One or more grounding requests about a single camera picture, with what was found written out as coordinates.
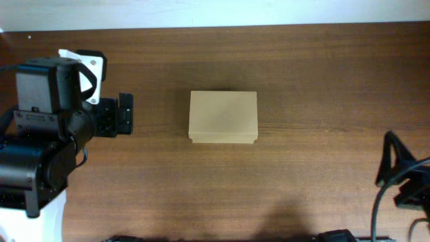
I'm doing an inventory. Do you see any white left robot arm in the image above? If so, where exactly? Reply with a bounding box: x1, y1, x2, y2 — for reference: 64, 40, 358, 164
1, 93, 134, 241

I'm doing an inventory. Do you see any cardboard box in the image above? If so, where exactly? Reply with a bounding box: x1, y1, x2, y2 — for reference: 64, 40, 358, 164
188, 91, 259, 144

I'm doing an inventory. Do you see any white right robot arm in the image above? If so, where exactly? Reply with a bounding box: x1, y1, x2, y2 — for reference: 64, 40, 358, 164
312, 131, 429, 242

